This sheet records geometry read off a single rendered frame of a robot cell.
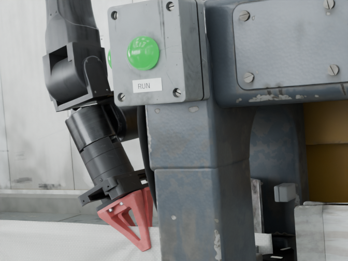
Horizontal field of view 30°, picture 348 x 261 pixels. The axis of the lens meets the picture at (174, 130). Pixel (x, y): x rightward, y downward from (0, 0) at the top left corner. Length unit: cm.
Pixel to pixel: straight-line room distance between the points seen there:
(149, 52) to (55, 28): 36
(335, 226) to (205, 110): 22
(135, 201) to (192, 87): 31
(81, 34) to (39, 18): 685
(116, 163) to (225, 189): 27
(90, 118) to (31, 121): 698
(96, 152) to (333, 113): 31
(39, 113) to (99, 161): 690
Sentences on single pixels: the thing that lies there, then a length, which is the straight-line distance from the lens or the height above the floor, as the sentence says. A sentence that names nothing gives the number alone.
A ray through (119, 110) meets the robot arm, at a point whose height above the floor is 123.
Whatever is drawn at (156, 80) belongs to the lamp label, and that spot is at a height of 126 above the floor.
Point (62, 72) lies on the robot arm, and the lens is 88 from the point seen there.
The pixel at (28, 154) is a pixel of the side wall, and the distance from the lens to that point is 793.
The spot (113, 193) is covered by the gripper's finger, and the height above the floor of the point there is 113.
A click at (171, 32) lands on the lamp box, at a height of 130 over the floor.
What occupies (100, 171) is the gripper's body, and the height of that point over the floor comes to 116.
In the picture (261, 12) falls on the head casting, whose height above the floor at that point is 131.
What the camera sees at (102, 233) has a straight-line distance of 90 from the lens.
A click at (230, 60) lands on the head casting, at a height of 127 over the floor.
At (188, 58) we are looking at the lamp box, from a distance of 56.
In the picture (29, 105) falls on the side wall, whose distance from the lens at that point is 785.
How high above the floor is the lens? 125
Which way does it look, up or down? 3 degrees down
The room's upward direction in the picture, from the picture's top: 4 degrees counter-clockwise
